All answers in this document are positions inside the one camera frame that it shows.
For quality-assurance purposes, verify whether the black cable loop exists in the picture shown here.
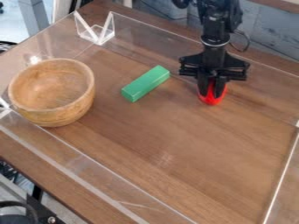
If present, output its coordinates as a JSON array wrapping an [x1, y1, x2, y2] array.
[[0, 200, 41, 224]]

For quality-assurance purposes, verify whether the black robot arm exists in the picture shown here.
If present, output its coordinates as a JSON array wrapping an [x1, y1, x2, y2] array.
[[180, 0, 250, 105]]

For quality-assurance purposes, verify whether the red fruit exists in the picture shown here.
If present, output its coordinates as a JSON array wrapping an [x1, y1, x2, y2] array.
[[198, 82, 229, 106]]

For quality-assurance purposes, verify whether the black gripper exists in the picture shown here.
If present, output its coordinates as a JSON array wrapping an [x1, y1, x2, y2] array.
[[180, 45, 250, 98]]

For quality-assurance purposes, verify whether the black table clamp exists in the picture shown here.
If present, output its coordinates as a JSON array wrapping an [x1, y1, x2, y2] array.
[[26, 186, 66, 224]]

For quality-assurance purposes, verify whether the clear acrylic corner bracket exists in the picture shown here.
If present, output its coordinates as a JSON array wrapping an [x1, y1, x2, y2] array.
[[74, 11, 115, 46]]

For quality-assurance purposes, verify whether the green rectangular block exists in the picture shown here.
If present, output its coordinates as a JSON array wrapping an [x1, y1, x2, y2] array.
[[121, 66, 172, 102]]

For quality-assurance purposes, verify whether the wooden bowl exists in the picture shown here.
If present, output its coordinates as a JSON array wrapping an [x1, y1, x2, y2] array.
[[9, 58, 97, 127]]

